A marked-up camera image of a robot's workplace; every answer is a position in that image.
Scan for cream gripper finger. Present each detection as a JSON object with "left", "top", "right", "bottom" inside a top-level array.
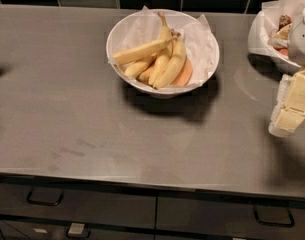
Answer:
[{"left": 268, "top": 68, "right": 305, "bottom": 138}]

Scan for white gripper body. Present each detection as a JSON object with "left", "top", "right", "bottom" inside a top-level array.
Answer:
[{"left": 288, "top": 7, "right": 305, "bottom": 67}]

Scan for red fruits in right bowl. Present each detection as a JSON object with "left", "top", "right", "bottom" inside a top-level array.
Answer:
[{"left": 271, "top": 15, "right": 293, "bottom": 56}]

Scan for white bowl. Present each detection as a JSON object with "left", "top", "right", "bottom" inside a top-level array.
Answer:
[
  {"left": 248, "top": 0, "right": 304, "bottom": 75},
  {"left": 105, "top": 8, "right": 221, "bottom": 100}
]

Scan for white paper bowl liner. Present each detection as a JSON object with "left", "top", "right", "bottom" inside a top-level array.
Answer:
[{"left": 107, "top": 5, "right": 217, "bottom": 89}]

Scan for orange fruit in bowl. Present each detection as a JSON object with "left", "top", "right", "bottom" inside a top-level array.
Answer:
[{"left": 172, "top": 59, "right": 193, "bottom": 86}]

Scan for right curved yellow banana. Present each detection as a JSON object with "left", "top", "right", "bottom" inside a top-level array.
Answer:
[{"left": 153, "top": 37, "right": 186, "bottom": 89}]

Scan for middle yellow banana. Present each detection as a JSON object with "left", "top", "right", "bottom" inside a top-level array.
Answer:
[{"left": 148, "top": 12, "right": 172, "bottom": 86}]

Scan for small lower yellow banana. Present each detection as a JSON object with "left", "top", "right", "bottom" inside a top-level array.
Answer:
[{"left": 137, "top": 66, "right": 154, "bottom": 84}]

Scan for small yellow banana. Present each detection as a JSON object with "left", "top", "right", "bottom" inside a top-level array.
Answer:
[
  {"left": 125, "top": 54, "right": 156, "bottom": 78},
  {"left": 137, "top": 66, "right": 154, "bottom": 84}
]

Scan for small left yellow banana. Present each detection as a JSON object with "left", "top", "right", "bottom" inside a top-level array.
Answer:
[{"left": 125, "top": 54, "right": 156, "bottom": 78}]

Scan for long top yellow banana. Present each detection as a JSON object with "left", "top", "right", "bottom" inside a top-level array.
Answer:
[{"left": 113, "top": 35, "right": 178, "bottom": 65}]

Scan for upper right grey drawer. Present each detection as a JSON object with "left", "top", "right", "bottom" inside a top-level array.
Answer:
[{"left": 156, "top": 197, "right": 305, "bottom": 240}]

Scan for grey drawer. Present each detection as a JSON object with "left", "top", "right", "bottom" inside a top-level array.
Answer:
[
  {"left": 0, "top": 183, "right": 156, "bottom": 229},
  {"left": 156, "top": 197, "right": 305, "bottom": 240}
]

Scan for upper left grey drawer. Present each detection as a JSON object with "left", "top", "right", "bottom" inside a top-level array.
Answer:
[{"left": 0, "top": 183, "right": 156, "bottom": 229}]

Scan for right black drawer handle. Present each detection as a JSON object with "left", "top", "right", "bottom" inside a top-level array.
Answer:
[{"left": 253, "top": 205, "right": 295, "bottom": 228}]

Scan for left black drawer handle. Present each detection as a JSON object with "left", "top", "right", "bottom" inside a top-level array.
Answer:
[{"left": 26, "top": 187, "right": 64, "bottom": 206}]

